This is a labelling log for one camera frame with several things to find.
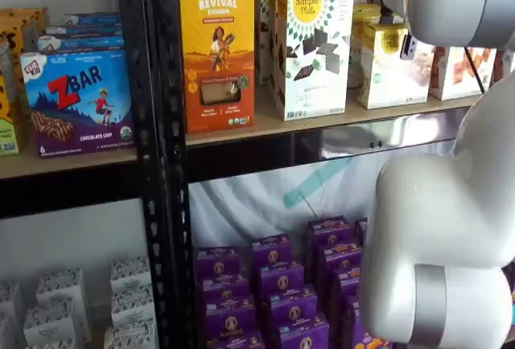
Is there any yellow chocolate chip snack box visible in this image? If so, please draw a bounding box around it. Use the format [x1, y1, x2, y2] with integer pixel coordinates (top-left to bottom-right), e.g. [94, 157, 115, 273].
[0, 6, 50, 57]
[0, 23, 27, 125]

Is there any white patterned small box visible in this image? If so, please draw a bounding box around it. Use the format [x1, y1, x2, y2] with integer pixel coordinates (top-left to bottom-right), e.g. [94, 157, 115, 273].
[0, 282, 23, 326]
[109, 256, 152, 290]
[109, 284, 156, 326]
[103, 318, 159, 349]
[0, 312, 17, 349]
[29, 339, 78, 349]
[23, 304, 82, 343]
[35, 267, 88, 306]

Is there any long black cable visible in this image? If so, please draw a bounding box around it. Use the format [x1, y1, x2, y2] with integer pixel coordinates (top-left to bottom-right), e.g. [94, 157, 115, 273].
[462, 46, 487, 95]

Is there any Simple Mills sweet thins box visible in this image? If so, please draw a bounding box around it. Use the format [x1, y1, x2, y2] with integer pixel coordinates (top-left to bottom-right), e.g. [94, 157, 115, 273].
[266, 0, 339, 97]
[252, 0, 319, 85]
[275, 0, 356, 122]

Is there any blue ZBar chocolate chip box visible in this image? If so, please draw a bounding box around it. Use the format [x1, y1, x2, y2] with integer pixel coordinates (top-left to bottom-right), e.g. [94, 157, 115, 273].
[38, 35, 126, 55]
[45, 23, 124, 39]
[64, 11, 122, 27]
[19, 49, 134, 159]

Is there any black metal shelf rack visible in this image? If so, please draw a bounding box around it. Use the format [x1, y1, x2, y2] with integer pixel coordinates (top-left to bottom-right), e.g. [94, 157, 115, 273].
[0, 0, 163, 349]
[146, 0, 471, 349]

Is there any teal tape strip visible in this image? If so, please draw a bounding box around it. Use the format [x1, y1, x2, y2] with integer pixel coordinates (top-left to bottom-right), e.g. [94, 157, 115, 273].
[282, 157, 353, 210]

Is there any light wooden shelf board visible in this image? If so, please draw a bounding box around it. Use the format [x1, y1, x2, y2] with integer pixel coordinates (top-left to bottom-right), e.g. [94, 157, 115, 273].
[184, 91, 484, 147]
[0, 146, 138, 179]

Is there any green and yellow snack box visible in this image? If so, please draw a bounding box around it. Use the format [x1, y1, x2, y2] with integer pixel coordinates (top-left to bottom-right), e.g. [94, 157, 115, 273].
[0, 72, 21, 157]

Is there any small Simple Mills bar box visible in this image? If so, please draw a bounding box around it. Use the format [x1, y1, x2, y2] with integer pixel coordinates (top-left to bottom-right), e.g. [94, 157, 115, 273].
[352, 2, 381, 17]
[356, 22, 436, 110]
[347, 13, 403, 89]

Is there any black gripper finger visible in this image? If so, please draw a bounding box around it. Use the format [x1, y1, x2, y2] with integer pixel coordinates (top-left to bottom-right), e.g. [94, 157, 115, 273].
[399, 34, 418, 62]

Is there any orange Revival snack box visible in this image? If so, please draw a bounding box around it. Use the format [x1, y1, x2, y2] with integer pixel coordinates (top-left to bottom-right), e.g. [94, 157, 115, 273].
[179, 0, 256, 133]

